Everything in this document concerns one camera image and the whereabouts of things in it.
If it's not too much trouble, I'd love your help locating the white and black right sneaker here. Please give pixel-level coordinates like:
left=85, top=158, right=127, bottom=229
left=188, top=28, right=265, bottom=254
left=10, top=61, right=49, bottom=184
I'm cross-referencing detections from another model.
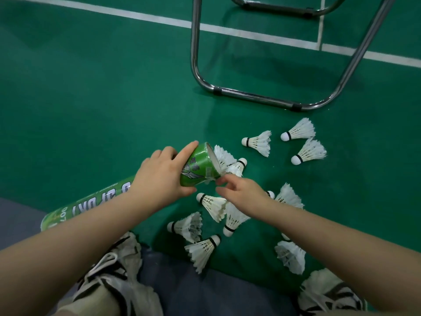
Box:
left=297, top=268, right=366, bottom=316

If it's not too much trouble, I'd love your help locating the scatter of white feather shuttlecocks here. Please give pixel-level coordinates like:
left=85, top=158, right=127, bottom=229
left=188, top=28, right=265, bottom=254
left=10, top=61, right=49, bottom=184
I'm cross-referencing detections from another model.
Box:
left=166, top=117, right=328, bottom=276

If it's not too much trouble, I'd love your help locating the green shuttlecock tube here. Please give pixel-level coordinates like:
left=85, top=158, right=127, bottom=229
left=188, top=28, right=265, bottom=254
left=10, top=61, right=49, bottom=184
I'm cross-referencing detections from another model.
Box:
left=40, top=142, right=228, bottom=233

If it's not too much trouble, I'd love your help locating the chrome tubular chair frame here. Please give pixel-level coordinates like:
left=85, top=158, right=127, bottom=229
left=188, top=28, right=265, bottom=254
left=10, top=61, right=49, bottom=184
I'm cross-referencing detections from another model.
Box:
left=228, top=0, right=348, bottom=19
left=191, top=0, right=399, bottom=112

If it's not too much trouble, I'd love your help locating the person's left hand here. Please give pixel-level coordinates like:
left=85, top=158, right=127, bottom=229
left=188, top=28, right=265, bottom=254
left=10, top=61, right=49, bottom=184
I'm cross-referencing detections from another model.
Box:
left=128, top=140, right=200, bottom=213

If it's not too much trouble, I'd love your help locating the person's left forearm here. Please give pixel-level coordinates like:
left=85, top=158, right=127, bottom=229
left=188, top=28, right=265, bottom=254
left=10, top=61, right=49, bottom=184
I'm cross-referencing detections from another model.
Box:
left=0, top=188, right=147, bottom=316

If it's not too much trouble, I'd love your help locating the person's right forearm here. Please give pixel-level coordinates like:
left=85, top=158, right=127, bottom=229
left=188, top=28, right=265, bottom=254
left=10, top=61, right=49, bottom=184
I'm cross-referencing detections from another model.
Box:
left=262, top=201, right=421, bottom=316

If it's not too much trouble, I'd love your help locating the white and black left sneaker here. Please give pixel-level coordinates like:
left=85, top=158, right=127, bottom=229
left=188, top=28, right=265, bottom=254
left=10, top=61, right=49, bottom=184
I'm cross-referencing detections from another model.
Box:
left=72, top=232, right=164, bottom=316

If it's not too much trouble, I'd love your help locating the person's right hand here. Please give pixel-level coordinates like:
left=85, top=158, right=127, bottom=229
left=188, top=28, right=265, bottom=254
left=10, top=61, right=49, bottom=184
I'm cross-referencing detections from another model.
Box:
left=215, top=174, right=275, bottom=221

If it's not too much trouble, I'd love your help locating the white and black sneaker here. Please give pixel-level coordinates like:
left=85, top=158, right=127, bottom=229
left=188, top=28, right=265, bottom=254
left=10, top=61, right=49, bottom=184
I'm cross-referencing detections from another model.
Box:
left=72, top=232, right=164, bottom=316
left=297, top=268, right=366, bottom=316

